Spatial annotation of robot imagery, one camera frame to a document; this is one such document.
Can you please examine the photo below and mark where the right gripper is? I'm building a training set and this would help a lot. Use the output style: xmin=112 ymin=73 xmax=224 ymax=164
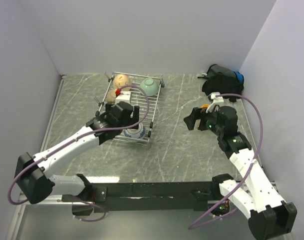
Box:
xmin=183 ymin=104 xmax=224 ymax=136

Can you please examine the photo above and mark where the yellow bowl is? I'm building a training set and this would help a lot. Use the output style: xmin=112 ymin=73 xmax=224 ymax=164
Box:
xmin=201 ymin=104 xmax=210 ymax=113

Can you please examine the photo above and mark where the white and blue floral bowl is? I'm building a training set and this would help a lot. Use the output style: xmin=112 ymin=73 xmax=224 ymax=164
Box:
xmin=123 ymin=123 xmax=146 ymax=142

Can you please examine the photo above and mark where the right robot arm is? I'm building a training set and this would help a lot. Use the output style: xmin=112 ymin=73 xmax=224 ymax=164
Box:
xmin=184 ymin=106 xmax=297 ymax=240

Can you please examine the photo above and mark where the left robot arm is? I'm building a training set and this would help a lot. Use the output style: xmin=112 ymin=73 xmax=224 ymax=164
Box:
xmin=14 ymin=101 xmax=140 ymax=204

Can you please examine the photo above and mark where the pale green celadon bowl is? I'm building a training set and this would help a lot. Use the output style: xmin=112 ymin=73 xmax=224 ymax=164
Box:
xmin=139 ymin=78 xmax=159 ymax=97

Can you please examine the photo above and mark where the tan bowl with floral band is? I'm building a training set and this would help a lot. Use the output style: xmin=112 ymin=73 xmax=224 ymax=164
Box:
xmin=106 ymin=89 xmax=116 ymax=104

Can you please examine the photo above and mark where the beige bowl with brown marks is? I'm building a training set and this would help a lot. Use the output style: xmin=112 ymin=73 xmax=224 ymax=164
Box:
xmin=113 ymin=74 xmax=132 ymax=90

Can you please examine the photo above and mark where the black cloth bundle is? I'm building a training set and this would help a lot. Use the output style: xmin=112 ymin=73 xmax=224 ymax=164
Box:
xmin=197 ymin=64 xmax=245 ymax=96

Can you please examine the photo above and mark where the black base bar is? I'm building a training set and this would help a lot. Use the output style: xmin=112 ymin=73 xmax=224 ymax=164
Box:
xmin=61 ymin=181 xmax=232 ymax=217

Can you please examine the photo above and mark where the metal wire dish rack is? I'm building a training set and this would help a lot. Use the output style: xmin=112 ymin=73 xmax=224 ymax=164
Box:
xmin=93 ymin=71 xmax=166 ymax=146

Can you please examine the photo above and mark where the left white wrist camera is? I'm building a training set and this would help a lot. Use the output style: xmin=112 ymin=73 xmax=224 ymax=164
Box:
xmin=115 ymin=89 xmax=131 ymax=104

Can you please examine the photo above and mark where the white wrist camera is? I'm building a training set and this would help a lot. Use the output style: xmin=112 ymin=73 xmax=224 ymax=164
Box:
xmin=206 ymin=92 xmax=224 ymax=113
xmin=115 ymin=89 xmax=131 ymax=104

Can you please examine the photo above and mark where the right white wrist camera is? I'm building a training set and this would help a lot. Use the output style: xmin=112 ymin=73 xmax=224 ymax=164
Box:
xmin=206 ymin=92 xmax=224 ymax=113

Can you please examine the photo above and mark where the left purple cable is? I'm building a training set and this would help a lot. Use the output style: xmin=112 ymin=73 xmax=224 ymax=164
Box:
xmin=7 ymin=84 xmax=150 ymax=222

